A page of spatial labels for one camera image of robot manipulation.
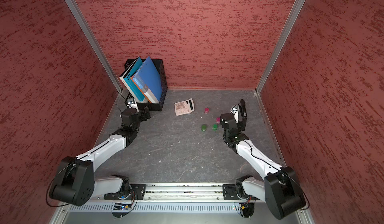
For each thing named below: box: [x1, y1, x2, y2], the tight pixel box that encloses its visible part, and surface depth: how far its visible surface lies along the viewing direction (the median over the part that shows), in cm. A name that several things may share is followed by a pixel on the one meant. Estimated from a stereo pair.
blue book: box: [133, 56, 162, 104], surface depth 105 cm
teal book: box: [123, 56, 146, 102], surface depth 93 cm
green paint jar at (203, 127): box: [201, 124, 207, 132], surface depth 99 cm
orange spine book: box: [129, 76, 157, 104], surface depth 96 cm
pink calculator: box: [174, 98, 195, 116], surface depth 109 cm
